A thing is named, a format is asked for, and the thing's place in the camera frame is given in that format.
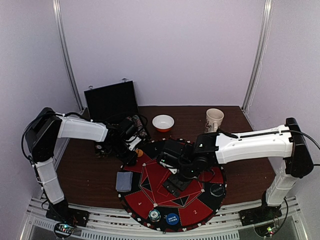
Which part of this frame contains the black poker chip case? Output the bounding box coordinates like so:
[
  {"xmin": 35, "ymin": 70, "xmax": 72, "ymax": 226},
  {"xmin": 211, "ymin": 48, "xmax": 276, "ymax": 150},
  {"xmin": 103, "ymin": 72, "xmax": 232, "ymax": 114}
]
[{"xmin": 84, "ymin": 80, "xmax": 150, "ymax": 157}]

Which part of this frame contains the stack of poker chips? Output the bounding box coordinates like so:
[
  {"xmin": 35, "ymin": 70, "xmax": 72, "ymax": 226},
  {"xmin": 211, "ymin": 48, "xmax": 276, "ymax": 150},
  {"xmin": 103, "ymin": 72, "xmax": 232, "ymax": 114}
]
[{"xmin": 148, "ymin": 209, "xmax": 161, "ymax": 222}]

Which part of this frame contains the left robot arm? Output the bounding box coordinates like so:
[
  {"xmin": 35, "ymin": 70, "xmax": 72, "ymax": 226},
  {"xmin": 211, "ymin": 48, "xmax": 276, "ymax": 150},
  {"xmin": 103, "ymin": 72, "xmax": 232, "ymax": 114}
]
[{"xmin": 21, "ymin": 107, "xmax": 143, "ymax": 222}]

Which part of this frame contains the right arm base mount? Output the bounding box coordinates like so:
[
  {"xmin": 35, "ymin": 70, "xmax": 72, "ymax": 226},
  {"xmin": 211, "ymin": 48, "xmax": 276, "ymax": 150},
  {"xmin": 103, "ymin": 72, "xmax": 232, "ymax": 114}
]
[{"xmin": 239, "ymin": 206, "xmax": 282, "ymax": 239}]

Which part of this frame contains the blue backed card deck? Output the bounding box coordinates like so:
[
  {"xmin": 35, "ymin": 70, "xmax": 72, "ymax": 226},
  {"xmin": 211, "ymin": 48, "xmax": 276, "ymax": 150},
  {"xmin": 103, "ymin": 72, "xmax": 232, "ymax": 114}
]
[{"xmin": 115, "ymin": 171, "xmax": 133, "ymax": 193}]

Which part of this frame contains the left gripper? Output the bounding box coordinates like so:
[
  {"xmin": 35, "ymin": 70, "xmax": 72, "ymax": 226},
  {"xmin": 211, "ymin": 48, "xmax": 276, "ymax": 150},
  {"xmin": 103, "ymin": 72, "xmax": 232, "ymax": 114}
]
[{"xmin": 109, "ymin": 140, "xmax": 139, "ymax": 167}]

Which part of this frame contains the white bowl orange outside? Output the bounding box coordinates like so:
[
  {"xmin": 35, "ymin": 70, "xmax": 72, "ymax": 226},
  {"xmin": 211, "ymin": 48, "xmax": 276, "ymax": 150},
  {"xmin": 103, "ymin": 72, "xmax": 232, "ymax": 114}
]
[{"xmin": 152, "ymin": 114, "xmax": 175, "ymax": 133}]

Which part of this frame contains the cream ceramic mug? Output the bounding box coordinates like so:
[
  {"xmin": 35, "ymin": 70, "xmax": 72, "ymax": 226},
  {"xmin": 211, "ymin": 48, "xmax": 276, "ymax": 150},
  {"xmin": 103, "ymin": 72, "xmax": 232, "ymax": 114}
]
[{"xmin": 204, "ymin": 108, "xmax": 225, "ymax": 133}]

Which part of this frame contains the blue small blind button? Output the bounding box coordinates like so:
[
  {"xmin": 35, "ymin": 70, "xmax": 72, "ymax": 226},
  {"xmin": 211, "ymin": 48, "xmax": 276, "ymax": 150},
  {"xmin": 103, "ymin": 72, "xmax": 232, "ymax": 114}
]
[{"xmin": 165, "ymin": 213, "xmax": 180, "ymax": 226}]

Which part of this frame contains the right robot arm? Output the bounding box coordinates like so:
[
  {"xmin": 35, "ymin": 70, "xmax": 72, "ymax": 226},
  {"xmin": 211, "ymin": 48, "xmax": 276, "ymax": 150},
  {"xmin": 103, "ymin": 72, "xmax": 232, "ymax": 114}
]
[{"xmin": 156, "ymin": 117, "xmax": 314, "ymax": 221}]

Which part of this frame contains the left aluminium frame post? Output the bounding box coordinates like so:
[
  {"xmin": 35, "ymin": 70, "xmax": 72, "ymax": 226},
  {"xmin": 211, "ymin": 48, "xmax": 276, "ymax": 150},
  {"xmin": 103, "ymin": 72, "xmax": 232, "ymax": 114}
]
[{"xmin": 52, "ymin": 0, "xmax": 85, "ymax": 113}]

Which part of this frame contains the right aluminium frame post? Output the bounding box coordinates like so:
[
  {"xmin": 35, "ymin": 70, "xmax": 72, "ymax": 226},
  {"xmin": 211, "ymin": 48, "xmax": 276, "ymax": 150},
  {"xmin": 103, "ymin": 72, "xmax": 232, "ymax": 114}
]
[{"xmin": 242, "ymin": 0, "xmax": 274, "ymax": 114}]

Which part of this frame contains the aluminium frame post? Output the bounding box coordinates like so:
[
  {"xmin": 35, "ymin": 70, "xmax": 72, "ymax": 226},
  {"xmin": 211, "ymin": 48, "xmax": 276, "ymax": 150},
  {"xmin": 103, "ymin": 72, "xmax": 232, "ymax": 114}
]
[
  {"xmin": 52, "ymin": 0, "xmax": 85, "ymax": 113},
  {"xmin": 242, "ymin": 0, "xmax": 274, "ymax": 114}
]

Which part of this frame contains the orange big blind button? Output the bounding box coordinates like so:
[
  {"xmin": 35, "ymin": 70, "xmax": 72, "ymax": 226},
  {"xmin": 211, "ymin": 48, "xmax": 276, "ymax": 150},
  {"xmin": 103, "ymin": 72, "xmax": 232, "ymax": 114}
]
[{"xmin": 135, "ymin": 149, "xmax": 144, "ymax": 158}]

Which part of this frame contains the round red black poker mat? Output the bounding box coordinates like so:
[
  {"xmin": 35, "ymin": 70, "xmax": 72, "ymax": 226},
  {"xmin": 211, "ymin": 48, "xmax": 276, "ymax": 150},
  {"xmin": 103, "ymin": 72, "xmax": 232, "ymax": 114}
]
[{"xmin": 118, "ymin": 139, "xmax": 227, "ymax": 232}]

